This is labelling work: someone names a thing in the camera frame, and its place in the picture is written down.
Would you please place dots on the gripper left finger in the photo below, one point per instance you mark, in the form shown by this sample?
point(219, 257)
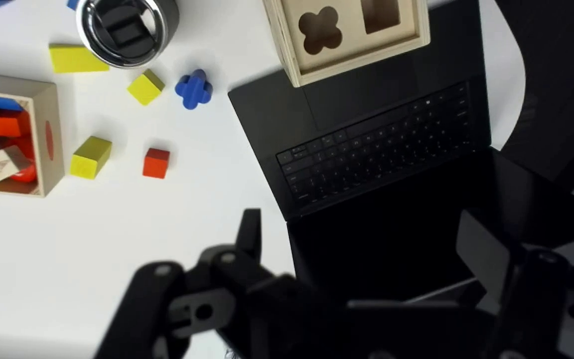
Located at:
point(152, 299)

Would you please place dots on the blue cross-shaped wooden block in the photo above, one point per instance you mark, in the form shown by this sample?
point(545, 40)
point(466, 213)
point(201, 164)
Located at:
point(193, 89)

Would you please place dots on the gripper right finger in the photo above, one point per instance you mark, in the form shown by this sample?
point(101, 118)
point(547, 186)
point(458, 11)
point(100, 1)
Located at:
point(541, 299)

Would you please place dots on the wooden shape sorter box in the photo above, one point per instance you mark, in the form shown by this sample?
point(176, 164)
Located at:
point(347, 60)

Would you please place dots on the plain printed wooden block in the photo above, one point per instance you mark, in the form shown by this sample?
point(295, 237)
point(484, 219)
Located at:
point(4, 163)

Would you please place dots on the black laptop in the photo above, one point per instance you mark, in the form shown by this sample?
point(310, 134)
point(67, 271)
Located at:
point(366, 149)

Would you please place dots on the open wooden box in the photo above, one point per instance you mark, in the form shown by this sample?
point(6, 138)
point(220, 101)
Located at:
point(48, 114)

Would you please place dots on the silver metal bowl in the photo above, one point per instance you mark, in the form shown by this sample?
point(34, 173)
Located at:
point(87, 30)

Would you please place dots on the small yellow wooden cube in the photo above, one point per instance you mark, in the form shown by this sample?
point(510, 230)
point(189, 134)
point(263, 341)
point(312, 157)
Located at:
point(143, 89)

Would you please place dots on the yellow-green wooden block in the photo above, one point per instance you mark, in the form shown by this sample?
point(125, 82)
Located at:
point(89, 158)

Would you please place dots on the orange-red wooden block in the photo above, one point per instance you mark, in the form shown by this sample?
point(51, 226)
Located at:
point(10, 123)

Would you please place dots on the red wooden cube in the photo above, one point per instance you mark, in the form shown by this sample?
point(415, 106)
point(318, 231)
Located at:
point(155, 164)

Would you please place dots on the long yellow wooden block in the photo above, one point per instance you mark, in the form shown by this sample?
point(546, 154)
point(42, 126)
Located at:
point(75, 59)

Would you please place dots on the red wooden block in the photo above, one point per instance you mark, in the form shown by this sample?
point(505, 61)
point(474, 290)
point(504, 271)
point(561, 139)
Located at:
point(27, 173)

